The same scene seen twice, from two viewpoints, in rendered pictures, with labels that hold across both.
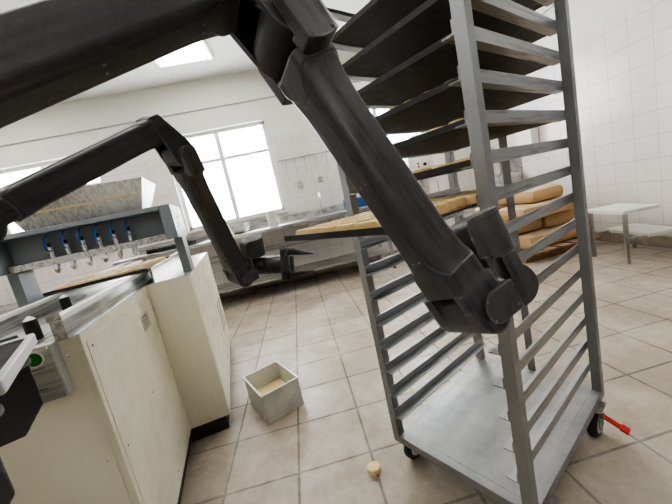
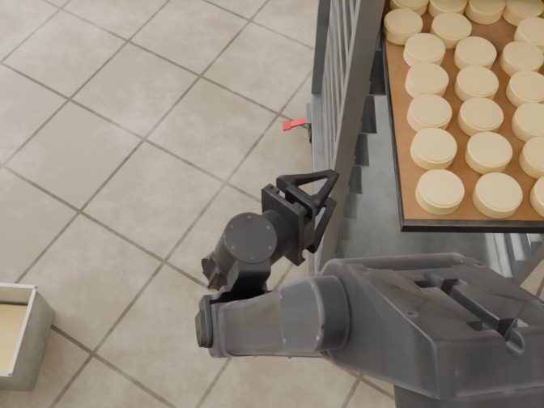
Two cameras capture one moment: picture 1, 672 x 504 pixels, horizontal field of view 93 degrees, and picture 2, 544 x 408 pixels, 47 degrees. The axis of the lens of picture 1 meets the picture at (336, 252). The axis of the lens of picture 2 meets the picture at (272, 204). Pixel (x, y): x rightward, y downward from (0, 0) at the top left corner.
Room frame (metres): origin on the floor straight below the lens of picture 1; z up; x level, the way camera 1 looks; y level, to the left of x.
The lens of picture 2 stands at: (0.80, 0.47, 1.55)
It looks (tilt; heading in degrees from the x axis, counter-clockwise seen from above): 60 degrees down; 307
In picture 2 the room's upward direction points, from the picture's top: straight up
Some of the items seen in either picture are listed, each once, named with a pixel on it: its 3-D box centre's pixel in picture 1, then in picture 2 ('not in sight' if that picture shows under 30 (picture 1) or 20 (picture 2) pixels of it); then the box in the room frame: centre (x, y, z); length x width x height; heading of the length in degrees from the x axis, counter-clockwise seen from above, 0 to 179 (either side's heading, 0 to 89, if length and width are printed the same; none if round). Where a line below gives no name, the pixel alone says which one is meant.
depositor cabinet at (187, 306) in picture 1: (161, 335); not in sight; (2.02, 1.24, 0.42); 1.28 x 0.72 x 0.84; 17
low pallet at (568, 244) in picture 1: (523, 244); not in sight; (3.71, -2.21, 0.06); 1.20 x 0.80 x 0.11; 8
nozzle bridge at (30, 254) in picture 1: (105, 255); not in sight; (1.57, 1.10, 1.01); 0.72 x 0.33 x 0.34; 107
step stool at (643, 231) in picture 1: (630, 230); not in sight; (2.73, -2.57, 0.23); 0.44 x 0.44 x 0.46; 88
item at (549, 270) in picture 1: (540, 273); not in sight; (0.91, -0.58, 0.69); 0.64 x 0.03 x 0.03; 126
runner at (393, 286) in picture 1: (429, 268); (352, 23); (1.23, -0.35, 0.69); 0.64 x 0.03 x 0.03; 126
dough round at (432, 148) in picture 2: not in sight; (433, 149); (0.90, 0.02, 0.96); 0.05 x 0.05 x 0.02
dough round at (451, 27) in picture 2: not in sight; (450, 30); (0.98, -0.16, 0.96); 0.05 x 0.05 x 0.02
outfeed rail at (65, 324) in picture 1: (151, 271); not in sight; (1.72, 0.99, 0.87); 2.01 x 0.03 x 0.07; 17
